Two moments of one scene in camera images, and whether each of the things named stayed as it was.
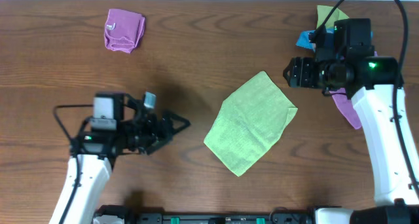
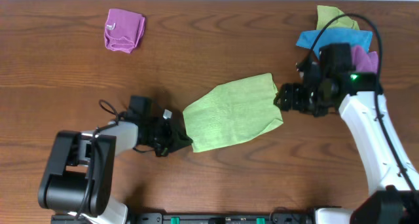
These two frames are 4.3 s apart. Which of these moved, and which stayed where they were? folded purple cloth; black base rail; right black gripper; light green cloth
Moved: right black gripper; light green cloth
Stayed: folded purple cloth; black base rail
